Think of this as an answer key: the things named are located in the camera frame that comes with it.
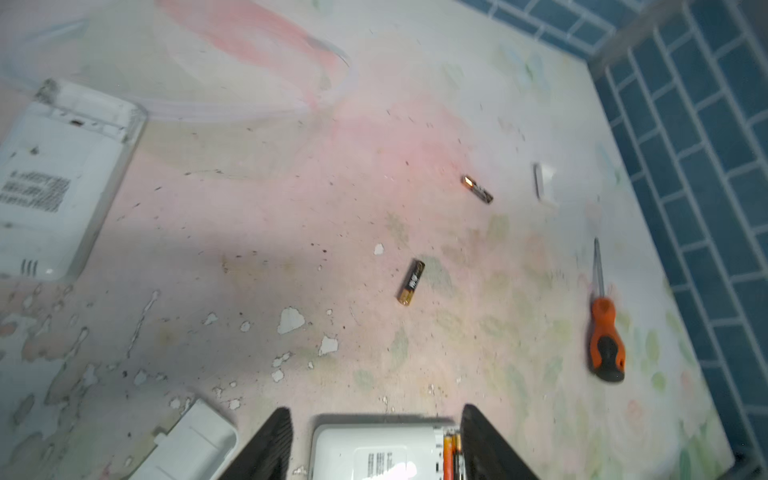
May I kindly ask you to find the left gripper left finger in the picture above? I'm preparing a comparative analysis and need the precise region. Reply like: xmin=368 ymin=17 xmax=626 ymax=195
xmin=220 ymin=407 xmax=293 ymax=480

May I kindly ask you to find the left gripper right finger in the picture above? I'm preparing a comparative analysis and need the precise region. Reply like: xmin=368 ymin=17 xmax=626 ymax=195
xmin=460 ymin=404 xmax=538 ymax=480

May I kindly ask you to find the white remote with display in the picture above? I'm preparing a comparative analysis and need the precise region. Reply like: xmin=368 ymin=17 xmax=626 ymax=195
xmin=308 ymin=423 xmax=461 ymax=480

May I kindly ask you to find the orange black screwdriver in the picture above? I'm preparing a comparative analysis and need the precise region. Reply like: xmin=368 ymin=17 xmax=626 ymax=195
xmin=588 ymin=238 xmax=626 ymax=383

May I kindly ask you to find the black gold battery in remote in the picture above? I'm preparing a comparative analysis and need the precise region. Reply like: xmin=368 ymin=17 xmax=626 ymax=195
xmin=452 ymin=433 xmax=465 ymax=480

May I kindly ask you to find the orange battery in remote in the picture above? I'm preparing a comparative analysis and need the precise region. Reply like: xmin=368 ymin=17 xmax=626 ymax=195
xmin=442 ymin=434 xmax=455 ymax=480

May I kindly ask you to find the white battery cover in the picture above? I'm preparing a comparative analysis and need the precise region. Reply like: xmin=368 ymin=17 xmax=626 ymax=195
xmin=533 ymin=163 xmax=557 ymax=207
xmin=130 ymin=399 xmax=239 ymax=480

